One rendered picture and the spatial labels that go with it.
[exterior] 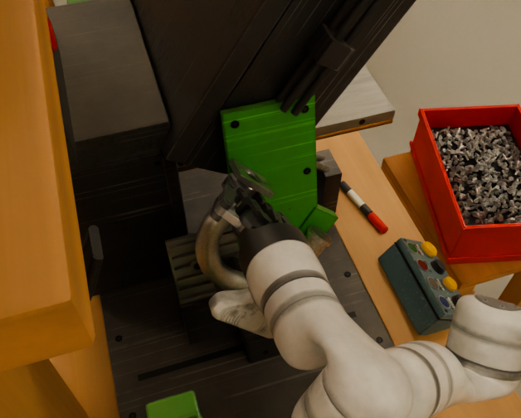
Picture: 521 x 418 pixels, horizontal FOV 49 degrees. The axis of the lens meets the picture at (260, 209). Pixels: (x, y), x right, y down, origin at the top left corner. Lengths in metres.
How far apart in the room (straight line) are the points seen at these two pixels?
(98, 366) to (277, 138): 0.46
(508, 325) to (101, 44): 0.63
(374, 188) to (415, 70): 1.82
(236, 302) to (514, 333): 0.32
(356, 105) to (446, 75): 2.01
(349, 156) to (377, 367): 0.75
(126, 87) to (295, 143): 0.23
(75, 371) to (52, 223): 0.72
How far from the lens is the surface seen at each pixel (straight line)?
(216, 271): 0.75
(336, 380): 0.45
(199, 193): 1.08
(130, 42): 0.85
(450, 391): 0.57
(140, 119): 0.72
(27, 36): 0.34
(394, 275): 0.97
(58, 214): 0.24
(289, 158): 0.72
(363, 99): 0.92
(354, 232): 1.03
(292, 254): 0.55
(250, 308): 0.58
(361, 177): 1.11
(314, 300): 0.51
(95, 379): 0.94
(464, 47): 3.10
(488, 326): 0.71
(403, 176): 1.27
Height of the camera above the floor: 1.72
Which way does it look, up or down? 52 degrees down
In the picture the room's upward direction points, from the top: straight up
